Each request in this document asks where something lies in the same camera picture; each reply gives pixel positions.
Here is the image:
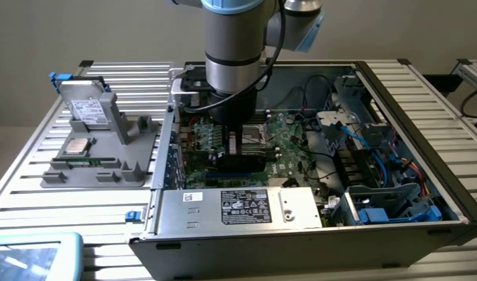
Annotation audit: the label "grey parts rack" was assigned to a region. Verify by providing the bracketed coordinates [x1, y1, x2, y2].
[41, 92, 165, 189]

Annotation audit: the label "black cable loop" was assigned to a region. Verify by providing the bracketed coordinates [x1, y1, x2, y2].
[462, 84, 477, 127]

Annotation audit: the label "black case fan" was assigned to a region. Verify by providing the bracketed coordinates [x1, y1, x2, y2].
[172, 66, 209, 108]

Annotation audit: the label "blue disk caddy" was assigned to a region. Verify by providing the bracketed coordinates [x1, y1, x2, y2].
[356, 204, 446, 225]

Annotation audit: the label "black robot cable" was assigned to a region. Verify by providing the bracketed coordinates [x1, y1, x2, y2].
[182, 0, 289, 112]

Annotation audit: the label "CPU socket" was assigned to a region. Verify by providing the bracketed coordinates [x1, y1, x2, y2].
[241, 124, 271, 146]

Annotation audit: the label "blue black disk carrier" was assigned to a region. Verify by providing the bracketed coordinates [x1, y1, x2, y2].
[49, 72, 112, 93]

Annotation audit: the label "black graphics card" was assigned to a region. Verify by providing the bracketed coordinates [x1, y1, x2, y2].
[214, 152, 268, 181]

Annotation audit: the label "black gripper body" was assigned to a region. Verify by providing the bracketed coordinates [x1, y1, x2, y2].
[206, 88, 260, 129]

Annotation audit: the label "silver disk bay cage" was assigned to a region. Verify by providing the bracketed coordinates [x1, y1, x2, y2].
[333, 74, 384, 126]

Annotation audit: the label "grey disk bay bracket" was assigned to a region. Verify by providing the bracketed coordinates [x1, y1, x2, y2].
[343, 183, 424, 226]

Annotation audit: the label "black looped wire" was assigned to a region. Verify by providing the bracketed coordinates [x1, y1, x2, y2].
[303, 75, 335, 118]

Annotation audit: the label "teal teach pendant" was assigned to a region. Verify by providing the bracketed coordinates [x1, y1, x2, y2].
[0, 232, 85, 281]

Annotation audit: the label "silver CPU chip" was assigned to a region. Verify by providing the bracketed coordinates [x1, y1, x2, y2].
[65, 139, 91, 155]

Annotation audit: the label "green RAM stick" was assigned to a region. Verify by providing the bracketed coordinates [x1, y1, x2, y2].
[53, 157, 117, 167]

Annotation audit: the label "green motherboard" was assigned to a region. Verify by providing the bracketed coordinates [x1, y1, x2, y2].
[176, 112, 323, 190]

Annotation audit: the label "blue expansion slot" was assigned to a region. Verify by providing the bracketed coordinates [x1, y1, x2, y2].
[206, 172, 260, 180]

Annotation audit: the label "silver hard disk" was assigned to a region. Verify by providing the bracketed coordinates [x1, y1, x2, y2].
[59, 81, 109, 125]

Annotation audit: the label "open grey PC case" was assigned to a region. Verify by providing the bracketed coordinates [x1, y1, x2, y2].
[128, 60, 477, 281]

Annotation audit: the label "blue data wire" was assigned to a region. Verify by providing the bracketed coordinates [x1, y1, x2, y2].
[328, 121, 395, 184]

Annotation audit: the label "red yellow power wires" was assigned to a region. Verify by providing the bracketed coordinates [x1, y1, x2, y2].
[395, 156, 434, 196]

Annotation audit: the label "silver power supply unit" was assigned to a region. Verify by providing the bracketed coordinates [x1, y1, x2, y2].
[156, 187, 324, 234]

